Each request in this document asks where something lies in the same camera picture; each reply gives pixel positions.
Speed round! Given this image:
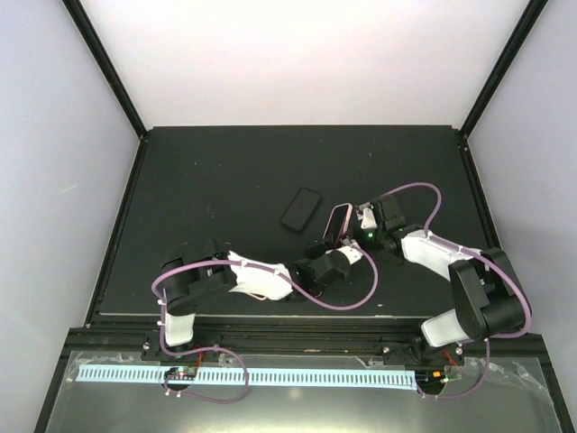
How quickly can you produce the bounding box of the phone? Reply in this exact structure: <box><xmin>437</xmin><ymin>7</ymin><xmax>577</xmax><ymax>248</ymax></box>
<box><xmin>323</xmin><ymin>203</ymin><xmax>353</xmax><ymax>249</ymax></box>
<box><xmin>280</xmin><ymin>188</ymin><xmax>322</xmax><ymax>233</ymax></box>
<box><xmin>247</xmin><ymin>293</ymin><xmax>267</xmax><ymax>301</ymax></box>

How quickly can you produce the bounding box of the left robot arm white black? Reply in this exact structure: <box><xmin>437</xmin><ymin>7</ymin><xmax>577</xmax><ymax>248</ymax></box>
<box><xmin>151</xmin><ymin>245</ymin><xmax>362</xmax><ymax>360</ymax></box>

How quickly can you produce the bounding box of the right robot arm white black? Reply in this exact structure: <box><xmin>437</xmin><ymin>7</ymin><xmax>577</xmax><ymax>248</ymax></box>
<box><xmin>354</xmin><ymin>196</ymin><xmax>532</xmax><ymax>364</ymax></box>

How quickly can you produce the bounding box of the phone in pink case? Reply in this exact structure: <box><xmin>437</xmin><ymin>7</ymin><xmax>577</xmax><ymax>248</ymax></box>
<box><xmin>247</xmin><ymin>293</ymin><xmax>267</xmax><ymax>301</ymax></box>

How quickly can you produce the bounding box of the right small circuit board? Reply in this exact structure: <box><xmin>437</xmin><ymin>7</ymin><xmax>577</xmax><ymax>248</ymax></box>
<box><xmin>415</xmin><ymin>370</ymin><xmax>450</xmax><ymax>384</ymax></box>

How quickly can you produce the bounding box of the small circuit board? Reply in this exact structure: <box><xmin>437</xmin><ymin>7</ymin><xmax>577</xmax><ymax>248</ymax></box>
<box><xmin>415</xmin><ymin>370</ymin><xmax>450</xmax><ymax>384</ymax></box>
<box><xmin>164</xmin><ymin>366</ymin><xmax>197</xmax><ymax>382</ymax></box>

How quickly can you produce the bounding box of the left small circuit board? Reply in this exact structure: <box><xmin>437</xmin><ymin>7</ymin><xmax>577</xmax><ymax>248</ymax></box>
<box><xmin>164</xmin><ymin>366</ymin><xmax>197</xmax><ymax>382</ymax></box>

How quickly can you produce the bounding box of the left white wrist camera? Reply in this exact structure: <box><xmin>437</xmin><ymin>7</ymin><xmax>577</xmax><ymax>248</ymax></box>
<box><xmin>337</xmin><ymin>244</ymin><xmax>363</xmax><ymax>265</ymax></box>

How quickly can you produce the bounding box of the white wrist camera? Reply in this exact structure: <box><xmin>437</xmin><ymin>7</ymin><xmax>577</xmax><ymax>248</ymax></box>
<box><xmin>356</xmin><ymin>203</ymin><xmax>378</xmax><ymax>231</ymax></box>
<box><xmin>337</xmin><ymin>244</ymin><xmax>363</xmax><ymax>265</ymax></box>

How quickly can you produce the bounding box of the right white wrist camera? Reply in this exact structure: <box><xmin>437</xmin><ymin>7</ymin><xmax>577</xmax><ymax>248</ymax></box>
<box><xmin>356</xmin><ymin>203</ymin><xmax>378</xmax><ymax>231</ymax></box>

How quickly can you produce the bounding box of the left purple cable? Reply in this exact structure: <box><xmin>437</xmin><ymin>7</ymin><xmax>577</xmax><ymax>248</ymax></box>
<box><xmin>151</xmin><ymin>245</ymin><xmax>380</xmax><ymax>357</ymax></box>

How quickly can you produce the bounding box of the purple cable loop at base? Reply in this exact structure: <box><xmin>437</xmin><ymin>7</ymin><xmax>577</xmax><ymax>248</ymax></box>
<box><xmin>161</xmin><ymin>345</ymin><xmax>252</xmax><ymax>403</ymax></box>

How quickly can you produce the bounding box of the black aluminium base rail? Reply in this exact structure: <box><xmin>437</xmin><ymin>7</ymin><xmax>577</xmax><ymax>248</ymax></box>
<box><xmin>67</xmin><ymin>315</ymin><xmax>542</xmax><ymax>362</ymax></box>

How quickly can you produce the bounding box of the light blue slotted cable duct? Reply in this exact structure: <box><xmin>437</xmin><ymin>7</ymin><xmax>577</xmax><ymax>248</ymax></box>
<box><xmin>75</xmin><ymin>364</ymin><xmax>417</xmax><ymax>391</ymax></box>

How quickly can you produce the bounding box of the right black frame post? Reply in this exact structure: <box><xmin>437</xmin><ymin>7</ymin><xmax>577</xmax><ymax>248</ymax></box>
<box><xmin>459</xmin><ymin>0</ymin><xmax>548</xmax><ymax>139</ymax></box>

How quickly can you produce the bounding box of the black frame post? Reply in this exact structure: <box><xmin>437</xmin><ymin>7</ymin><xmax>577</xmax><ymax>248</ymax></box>
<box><xmin>459</xmin><ymin>0</ymin><xmax>548</xmax><ymax>139</ymax></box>
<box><xmin>62</xmin><ymin>0</ymin><xmax>148</xmax><ymax>140</ymax></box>

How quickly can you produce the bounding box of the left black frame post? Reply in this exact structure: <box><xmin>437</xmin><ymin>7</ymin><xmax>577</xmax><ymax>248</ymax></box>
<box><xmin>62</xmin><ymin>0</ymin><xmax>148</xmax><ymax>140</ymax></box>

